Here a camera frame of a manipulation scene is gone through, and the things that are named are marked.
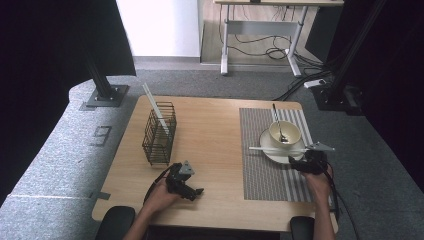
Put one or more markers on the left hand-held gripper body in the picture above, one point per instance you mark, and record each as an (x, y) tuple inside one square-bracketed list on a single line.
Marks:
[(175, 180)]

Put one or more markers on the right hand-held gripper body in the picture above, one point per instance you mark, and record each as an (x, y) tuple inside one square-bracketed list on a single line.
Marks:
[(316, 160)]

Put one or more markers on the white saucer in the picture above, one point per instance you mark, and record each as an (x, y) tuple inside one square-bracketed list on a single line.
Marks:
[(281, 156)]

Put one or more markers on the person's left hand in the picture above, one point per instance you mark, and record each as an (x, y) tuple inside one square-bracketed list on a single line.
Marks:
[(160, 200)]

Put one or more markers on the person's right hand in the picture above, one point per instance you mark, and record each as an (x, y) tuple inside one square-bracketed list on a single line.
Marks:
[(318, 185)]

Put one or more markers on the white cup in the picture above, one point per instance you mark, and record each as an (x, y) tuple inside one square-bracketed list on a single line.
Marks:
[(293, 131)]

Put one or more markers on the striped grey placemat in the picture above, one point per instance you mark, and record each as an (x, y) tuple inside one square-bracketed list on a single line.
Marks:
[(253, 173)]

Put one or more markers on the metal spoon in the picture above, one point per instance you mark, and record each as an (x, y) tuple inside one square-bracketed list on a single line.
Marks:
[(278, 121)]

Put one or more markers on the black metal stand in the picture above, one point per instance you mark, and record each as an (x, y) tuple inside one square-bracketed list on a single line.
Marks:
[(106, 95), (336, 98)]

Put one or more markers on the grey tape strip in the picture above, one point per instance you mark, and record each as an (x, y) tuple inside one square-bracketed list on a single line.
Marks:
[(101, 195)]

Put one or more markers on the white power strip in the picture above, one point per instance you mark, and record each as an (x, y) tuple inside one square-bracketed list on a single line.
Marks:
[(315, 83)]

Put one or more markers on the black curtain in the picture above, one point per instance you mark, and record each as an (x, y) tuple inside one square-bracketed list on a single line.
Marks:
[(43, 50), (393, 66)]

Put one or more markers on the desk with white legs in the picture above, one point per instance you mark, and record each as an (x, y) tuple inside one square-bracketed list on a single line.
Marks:
[(263, 27)]

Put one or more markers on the white wall panel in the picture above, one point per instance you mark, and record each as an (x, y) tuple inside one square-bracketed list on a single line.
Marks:
[(160, 26)]

